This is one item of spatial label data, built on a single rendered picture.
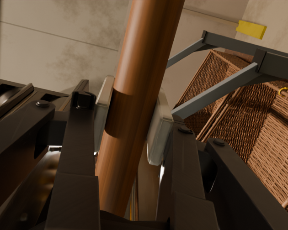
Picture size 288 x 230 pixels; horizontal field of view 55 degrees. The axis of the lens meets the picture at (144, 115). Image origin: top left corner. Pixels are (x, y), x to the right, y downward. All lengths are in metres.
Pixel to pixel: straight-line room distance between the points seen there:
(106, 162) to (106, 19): 3.22
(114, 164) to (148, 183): 0.93
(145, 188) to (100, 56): 2.54
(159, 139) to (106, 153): 0.05
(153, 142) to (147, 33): 0.06
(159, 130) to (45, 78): 3.54
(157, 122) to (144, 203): 0.88
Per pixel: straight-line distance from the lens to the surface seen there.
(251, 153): 1.29
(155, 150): 0.16
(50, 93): 1.81
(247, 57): 1.60
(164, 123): 0.15
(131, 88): 0.17
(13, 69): 3.78
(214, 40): 1.05
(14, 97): 1.57
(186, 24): 3.40
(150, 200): 1.04
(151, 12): 0.16
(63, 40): 3.51
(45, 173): 0.96
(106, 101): 0.15
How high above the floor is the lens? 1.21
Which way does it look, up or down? 7 degrees down
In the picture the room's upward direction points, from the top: 77 degrees counter-clockwise
